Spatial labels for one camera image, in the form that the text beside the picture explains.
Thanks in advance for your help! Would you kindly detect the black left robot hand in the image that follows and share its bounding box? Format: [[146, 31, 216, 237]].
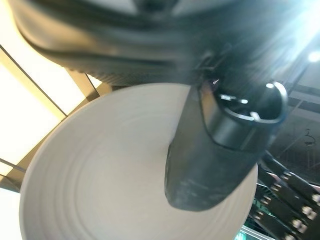
[[9, 0, 320, 213]]

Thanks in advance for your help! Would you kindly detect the white ribbed ceramic plate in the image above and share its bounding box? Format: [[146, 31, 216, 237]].
[[18, 82, 259, 240]]

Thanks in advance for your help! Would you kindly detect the black ceiling truss with lights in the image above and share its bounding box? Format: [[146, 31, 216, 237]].
[[239, 62, 320, 240]]

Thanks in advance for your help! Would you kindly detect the bright window with dark frame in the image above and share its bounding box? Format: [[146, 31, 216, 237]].
[[0, 0, 112, 195]]

